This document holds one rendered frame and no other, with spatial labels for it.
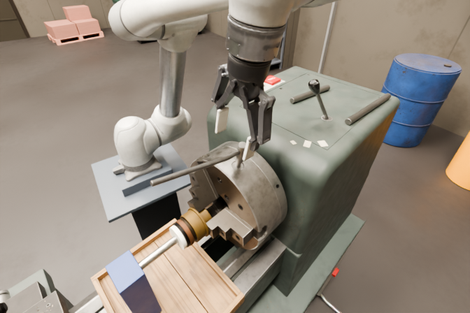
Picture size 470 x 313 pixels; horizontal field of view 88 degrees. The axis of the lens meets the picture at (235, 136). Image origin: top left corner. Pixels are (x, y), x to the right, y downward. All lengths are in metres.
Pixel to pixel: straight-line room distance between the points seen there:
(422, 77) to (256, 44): 2.55
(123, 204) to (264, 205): 0.80
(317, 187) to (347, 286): 1.32
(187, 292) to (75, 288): 1.29
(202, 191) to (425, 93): 2.53
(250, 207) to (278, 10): 0.45
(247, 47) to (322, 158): 0.40
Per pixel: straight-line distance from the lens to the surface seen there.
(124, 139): 1.21
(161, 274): 0.91
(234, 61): 0.42
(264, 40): 0.38
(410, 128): 3.11
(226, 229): 0.69
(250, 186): 0.64
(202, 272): 0.89
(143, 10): 0.68
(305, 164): 0.68
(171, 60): 0.99
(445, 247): 2.45
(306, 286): 1.28
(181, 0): 0.62
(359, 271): 2.03
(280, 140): 0.73
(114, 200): 1.34
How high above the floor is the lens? 1.69
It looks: 37 degrees down
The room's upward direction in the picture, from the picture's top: straight up
